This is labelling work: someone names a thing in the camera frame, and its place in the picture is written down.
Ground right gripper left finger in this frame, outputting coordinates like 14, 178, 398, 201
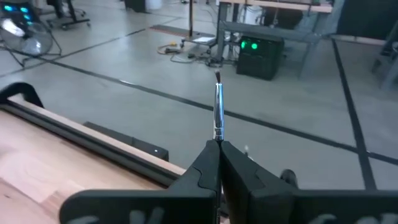
58, 139, 223, 224

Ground pole stand with base plate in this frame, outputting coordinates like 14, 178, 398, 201
180, 0, 218, 49

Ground black flat mounting bar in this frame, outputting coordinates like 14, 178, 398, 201
83, 121, 170, 162

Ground black box green lights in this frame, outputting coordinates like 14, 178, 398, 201
235, 35, 285, 82

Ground black aluminium rail frame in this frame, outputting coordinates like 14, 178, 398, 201
0, 101, 183, 189

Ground thin black makeup brush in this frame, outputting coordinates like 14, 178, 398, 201
213, 68, 226, 142

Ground gray metal table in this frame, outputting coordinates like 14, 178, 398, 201
371, 18, 398, 91

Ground tangled cable bundle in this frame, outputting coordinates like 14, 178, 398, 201
156, 41, 225, 68

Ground black arched table clamp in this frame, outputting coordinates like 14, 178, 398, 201
0, 82, 45, 110

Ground black caster wheel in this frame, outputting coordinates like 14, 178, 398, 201
279, 169, 300, 190

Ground black office chair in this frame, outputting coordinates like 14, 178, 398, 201
45, 0, 92, 31

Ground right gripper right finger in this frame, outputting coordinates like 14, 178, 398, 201
220, 140, 398, 224

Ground round floor fan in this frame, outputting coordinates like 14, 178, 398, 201
0, 17, 63, 68

